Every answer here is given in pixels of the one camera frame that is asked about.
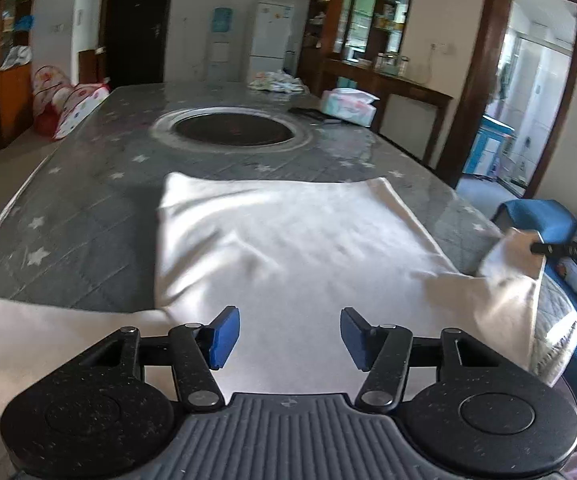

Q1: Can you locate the floral printed cloth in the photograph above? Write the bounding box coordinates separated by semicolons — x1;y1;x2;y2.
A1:
247;70;310;93

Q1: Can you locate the polka dot play tent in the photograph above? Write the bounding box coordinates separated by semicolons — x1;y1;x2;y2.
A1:
32;65;112;141

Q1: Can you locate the grey quilted star table cover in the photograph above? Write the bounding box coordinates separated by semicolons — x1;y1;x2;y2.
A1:
0;82;577;386

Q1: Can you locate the wooden cabinet with orange doors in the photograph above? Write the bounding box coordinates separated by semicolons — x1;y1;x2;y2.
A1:
0;0;42;153

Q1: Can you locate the dark wooden door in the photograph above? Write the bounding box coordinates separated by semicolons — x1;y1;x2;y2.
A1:
99;0;176;91

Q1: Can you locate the white refrigerator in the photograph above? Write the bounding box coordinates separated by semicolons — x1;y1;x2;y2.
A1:
247;1;295;83

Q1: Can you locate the small wooden cabinet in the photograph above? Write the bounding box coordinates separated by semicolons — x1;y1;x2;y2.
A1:
78;47;106;86

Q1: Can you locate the cream fleece garment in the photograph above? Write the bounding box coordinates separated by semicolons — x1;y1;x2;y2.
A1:
0;172;551;403

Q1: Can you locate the dark wooden display cabinet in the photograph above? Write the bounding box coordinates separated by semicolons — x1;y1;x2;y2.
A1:
298;0;419;96

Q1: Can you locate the blue kitchen cabinet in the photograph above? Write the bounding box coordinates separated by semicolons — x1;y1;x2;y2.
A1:
463;115;514;178

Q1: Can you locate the blue water bottle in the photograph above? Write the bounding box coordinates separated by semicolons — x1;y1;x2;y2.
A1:
212;7;234;35

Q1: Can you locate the round built-in hotplate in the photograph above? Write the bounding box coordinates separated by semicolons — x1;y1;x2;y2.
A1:
151;105;314;151

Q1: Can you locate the hanging grey towel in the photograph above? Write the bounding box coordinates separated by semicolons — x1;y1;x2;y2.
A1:
495;60;511;101

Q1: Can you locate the soft tissue pack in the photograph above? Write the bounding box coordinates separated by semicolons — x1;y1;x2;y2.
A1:
319;88;380;126

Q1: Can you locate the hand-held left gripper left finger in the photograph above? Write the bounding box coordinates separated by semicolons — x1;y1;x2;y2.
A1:
71;305;242;413

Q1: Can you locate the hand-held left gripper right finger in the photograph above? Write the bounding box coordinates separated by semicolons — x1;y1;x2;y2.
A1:
339;306;516;414

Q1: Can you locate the white water dispenser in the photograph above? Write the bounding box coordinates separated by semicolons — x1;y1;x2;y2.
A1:
207;35;232;81

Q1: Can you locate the dark wooden console table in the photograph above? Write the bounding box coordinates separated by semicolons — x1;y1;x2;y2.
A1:
318;57;454;168

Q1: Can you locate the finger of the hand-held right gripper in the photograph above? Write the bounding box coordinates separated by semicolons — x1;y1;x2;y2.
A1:
531;241;577;311

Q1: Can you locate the blue covered chair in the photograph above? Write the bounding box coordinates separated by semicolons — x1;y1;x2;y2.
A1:
491;199;577;411

